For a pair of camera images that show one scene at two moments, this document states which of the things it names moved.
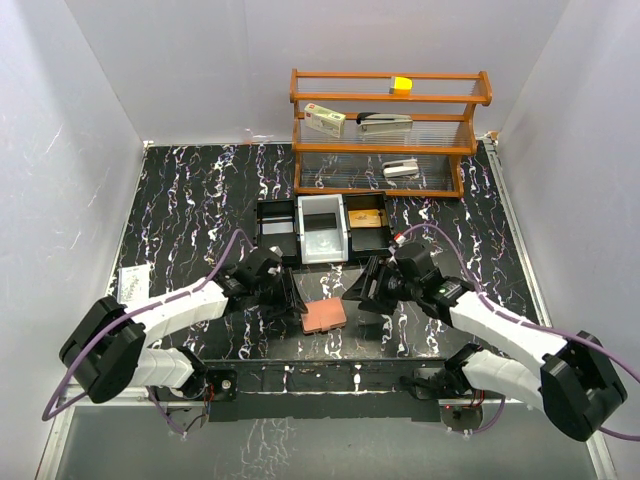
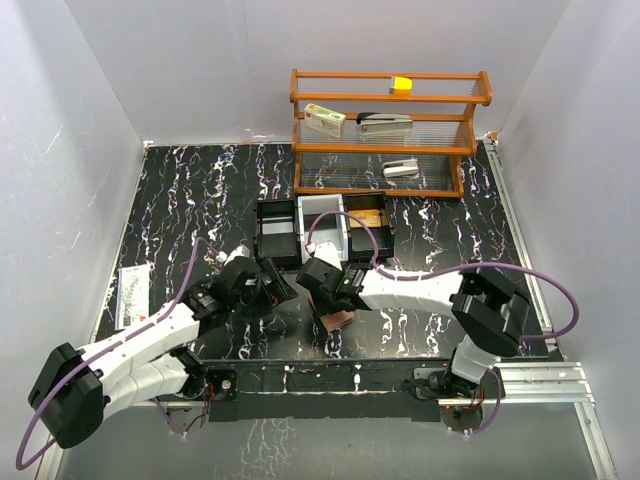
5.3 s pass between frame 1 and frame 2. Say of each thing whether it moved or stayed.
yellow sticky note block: stayed
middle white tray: stayed
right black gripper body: moved
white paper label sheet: stayed
